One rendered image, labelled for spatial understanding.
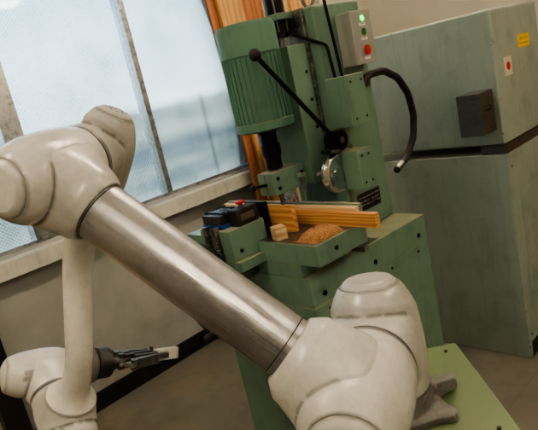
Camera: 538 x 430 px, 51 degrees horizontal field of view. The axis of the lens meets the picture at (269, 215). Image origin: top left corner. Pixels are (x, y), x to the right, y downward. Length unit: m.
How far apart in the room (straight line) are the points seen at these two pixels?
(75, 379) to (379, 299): 0.63
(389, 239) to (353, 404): 1.07
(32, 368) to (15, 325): 1.34
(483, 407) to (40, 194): 0.84
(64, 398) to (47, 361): 0.15
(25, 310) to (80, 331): 1.51
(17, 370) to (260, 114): 0.90
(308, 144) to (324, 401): 1.07
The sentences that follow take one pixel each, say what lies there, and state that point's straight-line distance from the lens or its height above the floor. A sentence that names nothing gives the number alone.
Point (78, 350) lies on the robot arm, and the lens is 1.22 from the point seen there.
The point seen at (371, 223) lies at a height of 0.91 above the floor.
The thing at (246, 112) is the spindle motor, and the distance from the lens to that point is 1.65.
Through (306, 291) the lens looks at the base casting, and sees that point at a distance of 1.57.
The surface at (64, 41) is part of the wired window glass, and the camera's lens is 2.93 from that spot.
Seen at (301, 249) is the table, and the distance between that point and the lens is 1.52.
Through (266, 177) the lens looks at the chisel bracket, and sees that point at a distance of 1.70.
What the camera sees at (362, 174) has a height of 1.01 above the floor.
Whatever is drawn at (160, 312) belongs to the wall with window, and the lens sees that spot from 3.05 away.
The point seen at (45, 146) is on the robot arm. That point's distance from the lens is 0.93.
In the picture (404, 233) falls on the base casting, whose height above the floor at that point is 0.77.
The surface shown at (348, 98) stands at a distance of 1.71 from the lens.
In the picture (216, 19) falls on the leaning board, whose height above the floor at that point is 1.71.
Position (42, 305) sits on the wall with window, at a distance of 2.74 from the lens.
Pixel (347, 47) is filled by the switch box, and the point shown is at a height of 1.38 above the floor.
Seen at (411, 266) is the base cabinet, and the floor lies 0.66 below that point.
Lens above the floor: 1.34
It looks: 13 degrees down
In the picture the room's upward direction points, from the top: 13 degrees counter-clockwise
